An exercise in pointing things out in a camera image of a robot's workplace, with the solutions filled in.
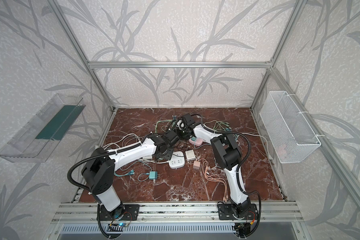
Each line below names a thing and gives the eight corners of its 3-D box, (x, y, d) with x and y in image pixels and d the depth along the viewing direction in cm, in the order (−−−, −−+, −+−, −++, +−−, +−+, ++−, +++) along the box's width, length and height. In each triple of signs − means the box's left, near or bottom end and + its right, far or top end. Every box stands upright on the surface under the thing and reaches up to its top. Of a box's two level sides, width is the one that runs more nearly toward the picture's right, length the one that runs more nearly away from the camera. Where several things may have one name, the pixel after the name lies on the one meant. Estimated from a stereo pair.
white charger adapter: (187, 161, 93) (187, 159, 91) (185, 153, 96) (184, 151, 94) (195, 158, 94) (195, 156, 92) (193, 151, 97) (193, 149, 95)
